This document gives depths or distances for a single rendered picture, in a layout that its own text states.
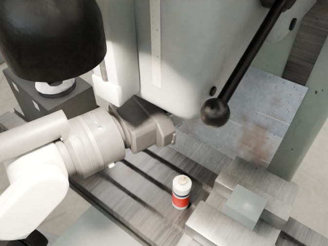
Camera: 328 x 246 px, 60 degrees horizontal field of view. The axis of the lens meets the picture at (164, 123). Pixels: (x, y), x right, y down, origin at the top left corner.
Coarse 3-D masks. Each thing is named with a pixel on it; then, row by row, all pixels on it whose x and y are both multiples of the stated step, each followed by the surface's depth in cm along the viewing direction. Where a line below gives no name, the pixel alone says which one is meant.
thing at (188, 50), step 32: (160, 0) 25; (192, 0) 24; (224, 0) 25; (256, 0) 31; (160, 32) 28; (192, 32) 26; (224, 32) 28; (160, 64) 30; (192, 64) 28; (224, 64) 32; (160, 96) 34; (192, 96) 31
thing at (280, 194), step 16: (240, 160) 66; (224, 176) 58; (240, 176) 63; (256, 176) 63; (272, 176) 63; (224, 192) 58; (256, 192) 56; (272, 192) 60; (288, 192) 60; (272, 208) 53; (288, 208) 53; (256, 224) 55; (272, 224) 55; (192, 240) 53; (272, 240) 53
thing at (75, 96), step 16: (16, 80) 68; (80, 80) 68; (16, 96) 76; (32, 96) 64; (48, 96) 63; (64, 96) 64; (80, 96) 66; (32, 112) 72; (48, 112) 61; (64, 112) 65; (80, 112) 68
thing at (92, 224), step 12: (84, 216) 72; (96, 216) 72; (72, 228) 70; (84, 228) 70; (96, 228) 70; (108, 228) 70; (120, 228) 70; (60, 240) 68; (72, 240) 68; (84, 240) 68; (96, 240) 68; (108, 240) 68; (120, 240) 68; (132, 240) 68
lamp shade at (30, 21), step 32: (0, 0) 16; (32, 0) 16; (64, 0) 16; (0, 32) 17; (32, 32) 16; (64, 32) 17; (96, 32) 19; (32, 64) 18; (64, 64) 18; (96, 64) 20
